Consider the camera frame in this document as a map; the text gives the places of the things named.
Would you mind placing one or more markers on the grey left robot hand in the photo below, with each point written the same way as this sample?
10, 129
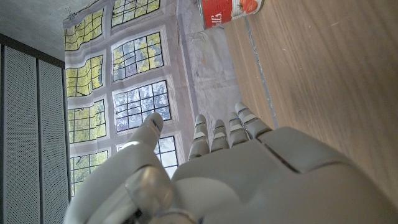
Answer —
248, 180

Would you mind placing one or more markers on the red white soup can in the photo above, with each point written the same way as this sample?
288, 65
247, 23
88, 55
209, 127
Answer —
227, 11

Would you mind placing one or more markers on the printed window backdrop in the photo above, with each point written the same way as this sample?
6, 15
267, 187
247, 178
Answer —
140, 62

